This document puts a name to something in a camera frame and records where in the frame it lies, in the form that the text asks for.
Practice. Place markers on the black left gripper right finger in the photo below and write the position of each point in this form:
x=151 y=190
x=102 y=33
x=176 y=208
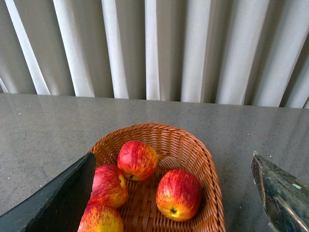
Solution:
x=284 y=198

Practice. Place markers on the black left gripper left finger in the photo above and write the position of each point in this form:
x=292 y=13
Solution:
x=58 y=206

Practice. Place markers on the red apple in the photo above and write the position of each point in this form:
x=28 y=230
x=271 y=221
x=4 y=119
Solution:
x=109 y=187
x=137 y=160
x=178 y=195

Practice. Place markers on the yellow-red apple in basket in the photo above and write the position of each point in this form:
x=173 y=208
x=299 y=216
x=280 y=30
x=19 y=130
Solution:
x=101 y=218

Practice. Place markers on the left wicker basket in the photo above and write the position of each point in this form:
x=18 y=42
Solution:
x=176 y=149

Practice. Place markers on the white pleated curtain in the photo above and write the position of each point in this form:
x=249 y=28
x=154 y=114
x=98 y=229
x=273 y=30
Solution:
x=242 y=52

